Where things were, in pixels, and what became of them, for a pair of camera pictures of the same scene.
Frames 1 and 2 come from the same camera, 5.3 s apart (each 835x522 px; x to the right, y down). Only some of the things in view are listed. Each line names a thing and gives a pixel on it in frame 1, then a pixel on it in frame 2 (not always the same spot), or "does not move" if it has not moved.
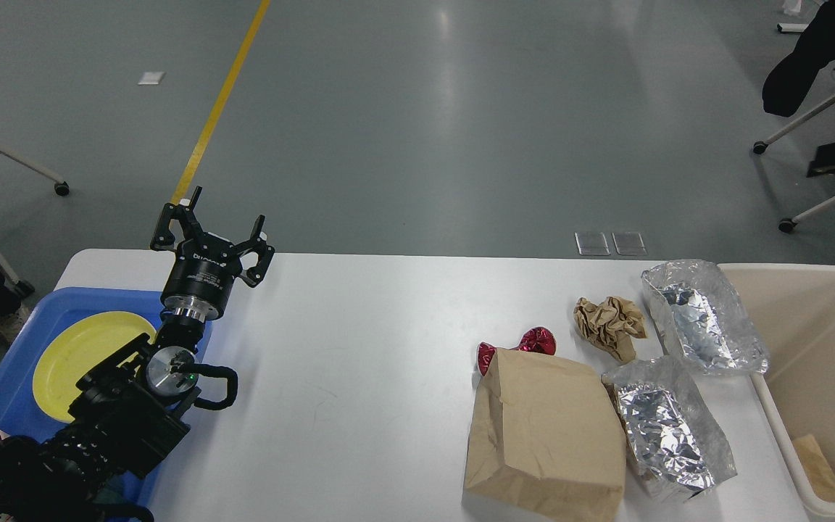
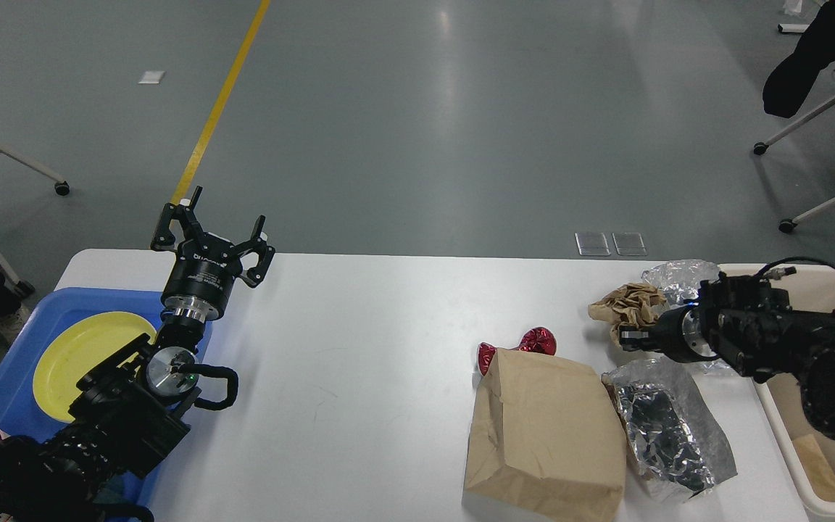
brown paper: (611, 325) → (631, 304)
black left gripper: (204, 266) does not move
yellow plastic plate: (75, 349) does not move
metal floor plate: (594, 243) does not move
